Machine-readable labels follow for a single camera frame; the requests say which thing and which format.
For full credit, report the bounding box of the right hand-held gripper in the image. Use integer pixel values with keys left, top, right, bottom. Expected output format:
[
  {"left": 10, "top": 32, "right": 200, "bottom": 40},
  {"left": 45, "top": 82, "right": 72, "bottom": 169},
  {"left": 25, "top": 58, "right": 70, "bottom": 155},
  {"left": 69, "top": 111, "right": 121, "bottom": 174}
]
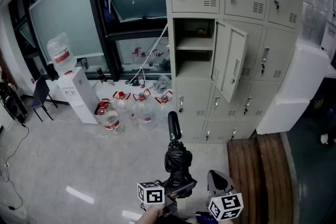
[{"left": 207, "top": 169, "right": 245, "bottom": 222}]

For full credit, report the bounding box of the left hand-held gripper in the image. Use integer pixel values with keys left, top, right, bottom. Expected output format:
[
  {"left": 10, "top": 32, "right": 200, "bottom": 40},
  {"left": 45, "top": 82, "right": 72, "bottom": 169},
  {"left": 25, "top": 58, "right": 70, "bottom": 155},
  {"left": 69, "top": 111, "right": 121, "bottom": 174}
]
[{"left": 136, "top": 179, "right": 197, "bottom": 218}]

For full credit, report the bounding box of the black plastic bag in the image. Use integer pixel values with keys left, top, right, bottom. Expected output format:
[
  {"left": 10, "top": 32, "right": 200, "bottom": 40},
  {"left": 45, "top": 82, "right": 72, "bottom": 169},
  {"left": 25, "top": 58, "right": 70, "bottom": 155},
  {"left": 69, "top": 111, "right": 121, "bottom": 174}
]
[{"left": 164, "top": 111, "right": 198, "bottom": 194}]

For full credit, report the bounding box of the person's left forearm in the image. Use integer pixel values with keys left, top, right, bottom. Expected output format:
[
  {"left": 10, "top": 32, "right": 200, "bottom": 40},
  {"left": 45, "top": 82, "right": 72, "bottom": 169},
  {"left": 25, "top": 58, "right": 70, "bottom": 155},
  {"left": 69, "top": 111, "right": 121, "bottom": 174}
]
[{"left": 135, "top": 204, "right": 169, "bottom": 224}]

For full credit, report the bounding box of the wooden slatted bench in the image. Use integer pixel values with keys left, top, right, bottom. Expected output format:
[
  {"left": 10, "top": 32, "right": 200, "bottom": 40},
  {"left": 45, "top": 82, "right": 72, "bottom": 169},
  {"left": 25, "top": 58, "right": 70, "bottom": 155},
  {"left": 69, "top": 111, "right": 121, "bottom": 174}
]
[{"left": 227, "top": 133, "right": 300, "bottom": 224}]

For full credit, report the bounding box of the grey crumpled cloth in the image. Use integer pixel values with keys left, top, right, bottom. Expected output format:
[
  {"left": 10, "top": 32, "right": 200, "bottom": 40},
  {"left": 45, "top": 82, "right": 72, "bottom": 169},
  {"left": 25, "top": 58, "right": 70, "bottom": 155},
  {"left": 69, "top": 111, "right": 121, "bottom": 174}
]
[{"left": 153, "top": 74, "right": 173, "bottom": 94}]

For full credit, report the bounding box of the white foam block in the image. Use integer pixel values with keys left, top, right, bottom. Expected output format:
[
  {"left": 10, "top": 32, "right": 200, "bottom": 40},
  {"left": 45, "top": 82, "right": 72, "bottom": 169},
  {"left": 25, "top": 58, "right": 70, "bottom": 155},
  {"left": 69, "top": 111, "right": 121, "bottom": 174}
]
[{"left": 256, "top": 43, "right": 331, "bottom": 135}]

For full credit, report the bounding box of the white water dispenser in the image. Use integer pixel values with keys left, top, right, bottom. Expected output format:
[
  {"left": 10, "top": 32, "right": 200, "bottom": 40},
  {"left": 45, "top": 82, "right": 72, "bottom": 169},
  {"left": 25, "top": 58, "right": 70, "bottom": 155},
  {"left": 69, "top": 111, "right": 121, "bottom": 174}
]
[{"left": 56, "top": 67, "right": 100, "bottom": 125}]

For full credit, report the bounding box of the black thermos flask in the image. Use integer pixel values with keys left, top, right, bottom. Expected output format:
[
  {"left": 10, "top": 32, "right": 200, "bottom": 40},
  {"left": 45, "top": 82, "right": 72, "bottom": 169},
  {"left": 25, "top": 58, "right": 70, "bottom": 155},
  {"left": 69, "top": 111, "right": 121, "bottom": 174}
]
[{"left": 96, "top": 68, "right": 106, "bottom": 84}]

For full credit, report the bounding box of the black chair blue seat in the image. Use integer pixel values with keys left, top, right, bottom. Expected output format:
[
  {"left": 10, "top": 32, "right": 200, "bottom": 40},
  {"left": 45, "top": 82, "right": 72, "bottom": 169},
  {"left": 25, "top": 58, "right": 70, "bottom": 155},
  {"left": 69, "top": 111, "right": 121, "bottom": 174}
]
[{"left": 31, "top": 75, "right": 58, "bottom": 123}]

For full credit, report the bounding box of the big water jug red label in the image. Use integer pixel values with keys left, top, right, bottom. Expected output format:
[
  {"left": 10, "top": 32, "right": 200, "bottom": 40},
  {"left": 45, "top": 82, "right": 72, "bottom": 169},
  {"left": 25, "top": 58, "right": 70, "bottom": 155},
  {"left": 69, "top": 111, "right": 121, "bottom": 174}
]
[{"left": 46, "top": 32, "right": 78, "bottom": 76}]

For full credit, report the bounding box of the white machine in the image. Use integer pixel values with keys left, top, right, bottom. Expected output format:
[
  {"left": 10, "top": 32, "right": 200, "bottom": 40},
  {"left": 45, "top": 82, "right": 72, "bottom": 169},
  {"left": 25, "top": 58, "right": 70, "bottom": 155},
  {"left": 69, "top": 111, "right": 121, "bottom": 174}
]
[{"left": 320, "top": 20, "right": 336, "bottom": 54}]

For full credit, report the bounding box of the black speaker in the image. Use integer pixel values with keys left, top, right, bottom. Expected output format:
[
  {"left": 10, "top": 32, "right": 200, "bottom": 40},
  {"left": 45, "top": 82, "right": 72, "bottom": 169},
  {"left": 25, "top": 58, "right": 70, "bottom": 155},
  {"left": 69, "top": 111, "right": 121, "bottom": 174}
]
[{"left": 4, "top": 95, "right": 27, "bottom": 124}]

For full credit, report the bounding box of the frosted glass panel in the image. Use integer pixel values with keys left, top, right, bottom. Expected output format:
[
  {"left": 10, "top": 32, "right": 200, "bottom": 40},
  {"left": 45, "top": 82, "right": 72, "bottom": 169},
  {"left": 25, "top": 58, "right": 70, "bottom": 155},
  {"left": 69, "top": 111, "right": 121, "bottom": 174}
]
[{"left": 28, "top": 0, "right": 106, "bottom": 62}]

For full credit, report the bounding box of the clear red-handled water bottle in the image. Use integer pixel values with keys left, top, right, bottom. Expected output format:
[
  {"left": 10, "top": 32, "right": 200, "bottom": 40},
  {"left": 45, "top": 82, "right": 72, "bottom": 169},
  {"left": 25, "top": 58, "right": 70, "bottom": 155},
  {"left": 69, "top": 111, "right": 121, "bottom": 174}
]
[
  {"left": 132, "top": 89, "right": 158, "bottom": 131},
  {"left": 96, "top": 98, "right": 125, "bottom": 136},
  {"left": 154, "top": 91, "right": 174, "bottom": 124},
  {"left": 112, "top": 91, "right": 136, "bottom": 128}
]

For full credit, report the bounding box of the white floor cable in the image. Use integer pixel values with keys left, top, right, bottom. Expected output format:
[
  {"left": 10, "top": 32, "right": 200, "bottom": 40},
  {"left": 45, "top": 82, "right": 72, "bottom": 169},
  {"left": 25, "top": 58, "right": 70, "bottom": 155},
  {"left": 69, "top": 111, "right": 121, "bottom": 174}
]
[{"left": 36, "top": 117, "right": 79, "bottom": 159}]

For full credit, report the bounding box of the white hanging cable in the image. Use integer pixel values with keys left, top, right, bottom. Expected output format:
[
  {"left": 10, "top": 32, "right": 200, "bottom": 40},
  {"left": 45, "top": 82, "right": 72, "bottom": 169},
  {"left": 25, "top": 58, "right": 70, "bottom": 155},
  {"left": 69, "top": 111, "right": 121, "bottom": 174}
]
[{"left": 125, "top": 23, "right": 169, "bottom": 85}]

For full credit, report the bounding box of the black floor cable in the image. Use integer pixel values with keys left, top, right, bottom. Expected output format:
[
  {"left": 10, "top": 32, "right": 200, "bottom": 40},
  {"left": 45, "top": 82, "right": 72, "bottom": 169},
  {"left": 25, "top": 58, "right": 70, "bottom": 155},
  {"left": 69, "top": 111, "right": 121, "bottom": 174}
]
[{"left": 0, "top": 123, "right": 30, "bottom": 211}]

